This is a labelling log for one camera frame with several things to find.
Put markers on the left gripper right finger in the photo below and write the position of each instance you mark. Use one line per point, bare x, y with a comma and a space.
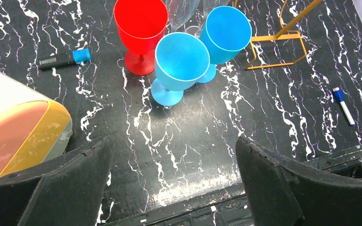
285, 192

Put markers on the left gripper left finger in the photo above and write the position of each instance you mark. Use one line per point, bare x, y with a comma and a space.
64, 191

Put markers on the blue wine glass front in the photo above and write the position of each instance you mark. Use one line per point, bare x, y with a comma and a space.
180, 60

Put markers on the blue wine glass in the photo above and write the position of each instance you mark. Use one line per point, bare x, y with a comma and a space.
180, 60
226, 32

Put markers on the red wine glass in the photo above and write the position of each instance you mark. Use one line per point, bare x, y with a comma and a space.
141, 24

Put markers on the clear champagne flute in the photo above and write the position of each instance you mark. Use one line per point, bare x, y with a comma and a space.
180, 11
208, 6

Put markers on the white orange cylinder spool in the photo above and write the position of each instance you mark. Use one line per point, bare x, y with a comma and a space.
33, 127

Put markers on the blue white marker pen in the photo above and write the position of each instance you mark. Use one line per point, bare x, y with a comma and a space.
338, 93

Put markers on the blue capped black marker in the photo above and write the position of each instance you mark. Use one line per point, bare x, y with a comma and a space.
64, 59

